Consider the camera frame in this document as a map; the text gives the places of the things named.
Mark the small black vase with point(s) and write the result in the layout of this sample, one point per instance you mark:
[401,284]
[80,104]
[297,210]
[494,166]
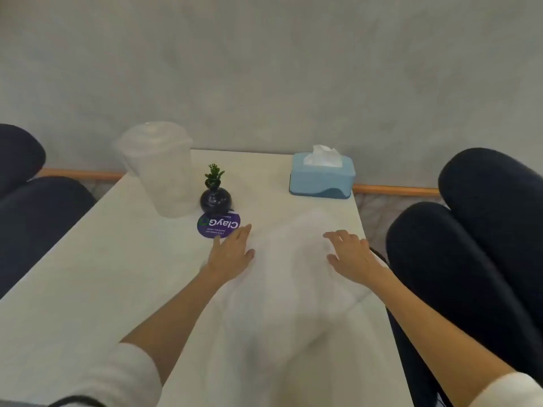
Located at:
[217,200]

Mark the blue tissue box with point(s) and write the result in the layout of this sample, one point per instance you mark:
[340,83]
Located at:
[322,180]

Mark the dark blue armchair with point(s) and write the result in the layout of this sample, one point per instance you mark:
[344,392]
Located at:
[34,224]
[475,258]

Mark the person's right thumb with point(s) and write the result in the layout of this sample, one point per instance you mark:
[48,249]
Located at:
[333,261]

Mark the white translucent cloth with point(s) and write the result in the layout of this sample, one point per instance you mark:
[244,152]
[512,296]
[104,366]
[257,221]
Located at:
[288,292]

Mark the white tissue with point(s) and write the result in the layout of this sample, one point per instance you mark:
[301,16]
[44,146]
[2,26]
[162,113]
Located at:
[324,156]

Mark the person's left forearm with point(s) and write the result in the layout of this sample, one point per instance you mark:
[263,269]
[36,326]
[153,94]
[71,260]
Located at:
[169,317]

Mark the small green plant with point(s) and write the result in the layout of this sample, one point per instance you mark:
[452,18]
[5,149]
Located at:
[214,173]

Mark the person's right hand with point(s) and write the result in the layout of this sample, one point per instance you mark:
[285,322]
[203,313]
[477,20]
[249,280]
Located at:
[354,258]

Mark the round purple coaster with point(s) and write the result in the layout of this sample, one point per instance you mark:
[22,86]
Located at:
[212,228]

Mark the person's right forearm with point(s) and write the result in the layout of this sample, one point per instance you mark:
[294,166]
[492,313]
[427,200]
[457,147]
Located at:
[432,330]

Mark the person's left hand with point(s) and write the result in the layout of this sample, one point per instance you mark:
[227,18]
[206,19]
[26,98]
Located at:
[229,256]

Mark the person's left thumb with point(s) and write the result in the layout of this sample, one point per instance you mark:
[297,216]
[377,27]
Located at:
[249,254]

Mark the clear plastic cup with lid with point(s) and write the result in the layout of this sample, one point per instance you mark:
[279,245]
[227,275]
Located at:
[163,173]

